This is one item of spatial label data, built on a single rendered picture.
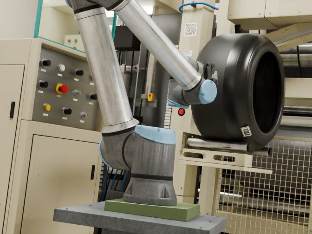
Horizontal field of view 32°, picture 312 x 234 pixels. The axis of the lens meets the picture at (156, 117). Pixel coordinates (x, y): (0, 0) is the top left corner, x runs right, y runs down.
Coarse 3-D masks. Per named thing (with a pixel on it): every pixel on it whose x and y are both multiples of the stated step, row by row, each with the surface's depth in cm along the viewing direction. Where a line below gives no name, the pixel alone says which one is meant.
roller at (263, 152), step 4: (264, 148) 283; (268, 148) 282; (236, 152) 292; (240, 152) 291; (244, 152) 289; (248, 152) 288; (252, 152) 286; (256, 152) 285; (260, 152) 284; (264, 152) 282; (268, 152) 281; (272, 152) 284
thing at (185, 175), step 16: (192, 0) 294; (208, 0) 295; (192, 16) 293; (208, 16) 295; (208, 32) 296; (192, 48) 290; (176, 112) 291; (176, 128) 289; (192, 128) 287; (176, 144) 288; (176, 160) 287; (176, 176) 286; (192, 176) 289; (176, 192) 284; (192, 192) 290
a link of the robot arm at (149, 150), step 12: (132, 132) 198; (144, 132) 187; (156, 132) 186; (168, 132) 188; (132, 144) 191; (144, 144) 186; (156, 144) 185; (168, 144) 187; (132, 156) 190; (144, 156) 186; (156, 156) 185; (168, 156) 187; (132, 168) 190; (144, 168) 185; (156, 168) 185; (168, 168) 187
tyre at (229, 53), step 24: (216, 48) 264; (240, 48) 257; (264, 48) 266; (240, 72) 252; (264, 72) 301; (216, 96) 256; (240, 96) 251; (264, 96) 304; (216, 120) 260; (240, 120) 255; (264, 120) 299; (264, 144) 275
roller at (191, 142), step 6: (192, 138) 276; (198, 138) 275; (186, 144) 277; (192, 144) 274; (198, 144) 272; (204, 144) 270; (210, 144) 269; (216, 144) 267; (222, 144) 265; (228, 144) 263; (234, 144) 262; (240, 144) 260; (246, 144) 259; (234, 150) 263; (240, 150) 261; (246, 150) 259
